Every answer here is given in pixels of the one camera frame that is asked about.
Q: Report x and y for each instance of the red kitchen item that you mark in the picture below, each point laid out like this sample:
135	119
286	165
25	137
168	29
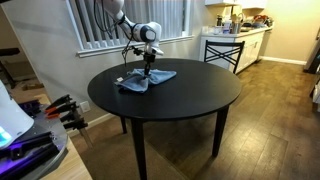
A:
260	18

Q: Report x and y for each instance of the white kitchen counter cabinet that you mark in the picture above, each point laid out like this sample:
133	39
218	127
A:
250	46

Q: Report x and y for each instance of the white plastic bottle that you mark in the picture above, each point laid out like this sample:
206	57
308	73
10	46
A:
227	26

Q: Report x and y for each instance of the black aluminium rails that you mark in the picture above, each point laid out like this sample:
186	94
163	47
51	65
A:
30	150

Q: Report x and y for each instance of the white object at doorway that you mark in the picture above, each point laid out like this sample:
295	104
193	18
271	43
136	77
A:
316	96

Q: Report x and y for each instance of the light blue cloth towel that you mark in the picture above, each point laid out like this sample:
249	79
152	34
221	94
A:
140	81

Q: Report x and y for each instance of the white vertical window blinds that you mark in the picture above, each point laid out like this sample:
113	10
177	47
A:
166	16

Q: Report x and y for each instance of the black clamp metal bar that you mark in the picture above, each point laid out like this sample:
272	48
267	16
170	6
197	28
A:
78	126

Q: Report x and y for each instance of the round black wooden table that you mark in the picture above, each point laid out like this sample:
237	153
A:
186	93

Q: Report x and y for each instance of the light wooden bench top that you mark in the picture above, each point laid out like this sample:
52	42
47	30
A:
70	166

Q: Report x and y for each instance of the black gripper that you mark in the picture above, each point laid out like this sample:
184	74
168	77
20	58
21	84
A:
149	58

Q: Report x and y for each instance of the cream baseboard under window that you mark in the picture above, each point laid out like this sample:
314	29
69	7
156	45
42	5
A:
96	121

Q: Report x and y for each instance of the white cup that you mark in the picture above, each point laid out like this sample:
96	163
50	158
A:
217	30

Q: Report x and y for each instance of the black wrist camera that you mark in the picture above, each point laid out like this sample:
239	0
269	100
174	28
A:
137	51

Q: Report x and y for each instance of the white wall outlet plate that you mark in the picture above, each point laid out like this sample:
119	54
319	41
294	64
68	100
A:
84	106

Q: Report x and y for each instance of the white upper kitchen cabinet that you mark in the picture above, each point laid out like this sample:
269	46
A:
233	2

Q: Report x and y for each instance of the white window sill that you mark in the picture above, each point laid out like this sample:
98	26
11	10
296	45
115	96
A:
110	50

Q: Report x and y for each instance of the dark jar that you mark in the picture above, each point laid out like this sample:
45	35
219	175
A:
219	20

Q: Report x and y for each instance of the black metal dining chair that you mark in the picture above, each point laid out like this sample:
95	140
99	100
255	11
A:
224	53

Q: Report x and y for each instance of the white rounded robot base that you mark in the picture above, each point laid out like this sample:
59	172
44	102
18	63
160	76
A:
13	116

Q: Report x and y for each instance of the cream kitchen baseboard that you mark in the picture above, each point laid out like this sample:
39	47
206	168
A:
283	60

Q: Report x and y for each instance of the black background furniture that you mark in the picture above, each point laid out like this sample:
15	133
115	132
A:
8	51

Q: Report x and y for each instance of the cardboard box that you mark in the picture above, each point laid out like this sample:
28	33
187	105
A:
32	86

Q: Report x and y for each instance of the round grey metal plate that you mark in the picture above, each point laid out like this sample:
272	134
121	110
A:
58	133

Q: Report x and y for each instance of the blue bowl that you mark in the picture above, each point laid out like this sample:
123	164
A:
258	25

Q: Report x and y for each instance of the metal utensil container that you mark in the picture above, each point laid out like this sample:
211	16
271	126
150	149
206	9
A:
235	28

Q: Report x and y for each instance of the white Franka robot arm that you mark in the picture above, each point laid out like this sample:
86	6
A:
148	33

